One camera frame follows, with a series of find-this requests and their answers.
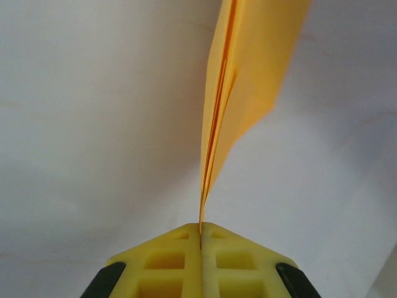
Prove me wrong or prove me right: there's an orange paper sheet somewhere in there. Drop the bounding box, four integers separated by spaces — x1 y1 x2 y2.
198 0 313 224

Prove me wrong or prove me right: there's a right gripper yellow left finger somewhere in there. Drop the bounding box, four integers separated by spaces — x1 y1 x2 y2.
81 222 202 298

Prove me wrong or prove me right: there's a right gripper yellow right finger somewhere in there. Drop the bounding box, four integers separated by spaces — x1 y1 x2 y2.
200 222 322 298

